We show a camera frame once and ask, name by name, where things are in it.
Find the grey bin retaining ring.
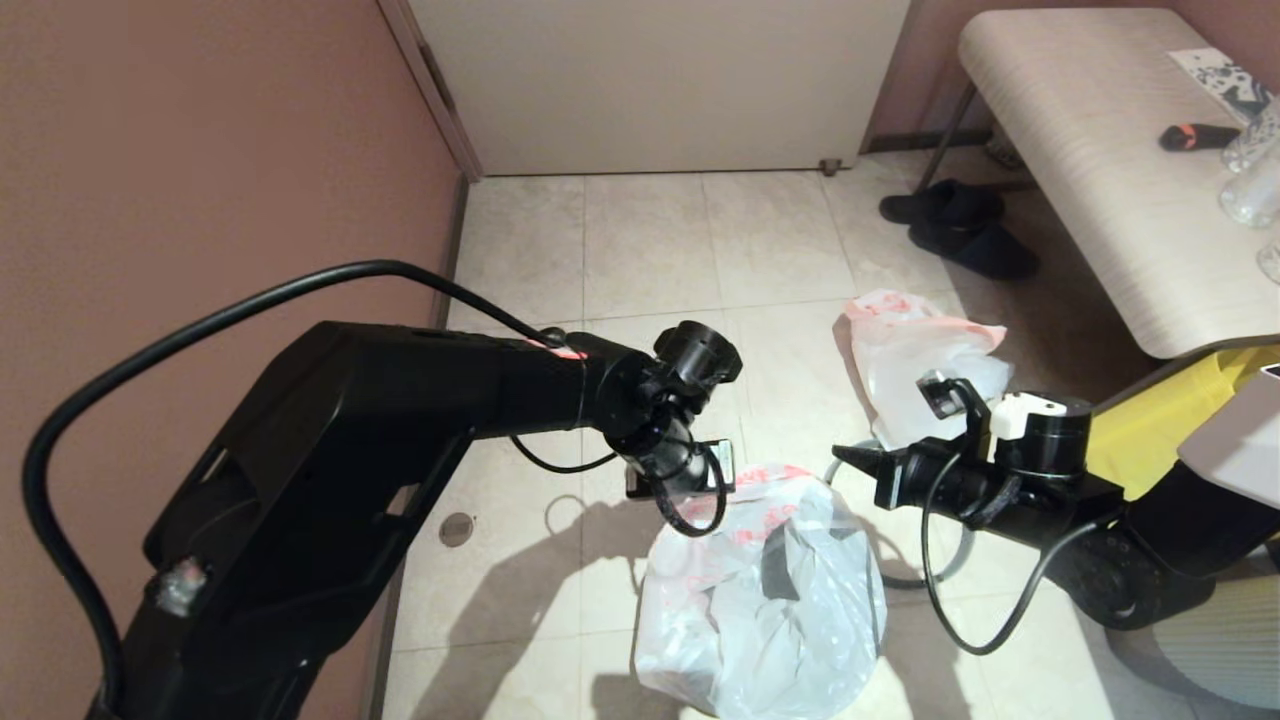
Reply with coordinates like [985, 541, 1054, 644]
[822, 455, 977, 591]

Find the yellow fabric bag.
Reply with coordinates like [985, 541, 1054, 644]
[1085, 345, 1280, 503]

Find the dark blue slipper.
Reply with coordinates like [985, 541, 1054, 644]
[879, 180, 1005, 227]
[907, 221, 1041, 282]

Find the beige ribbed round stool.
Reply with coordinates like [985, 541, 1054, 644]
[1105, 570, 1280, 712]

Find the beige wood-grain table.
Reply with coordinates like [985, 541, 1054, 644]
[915, 9, 1280, 361]

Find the white door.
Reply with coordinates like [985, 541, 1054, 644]
[408, 0, 911, 178]

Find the black-and-white printed paper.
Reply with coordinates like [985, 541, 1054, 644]
[1167, 48, 1274, 127]

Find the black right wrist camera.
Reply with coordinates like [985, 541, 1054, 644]
[917, 370, 978, 421]

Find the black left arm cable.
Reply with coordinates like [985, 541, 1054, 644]
[22, 260, 728, 701]

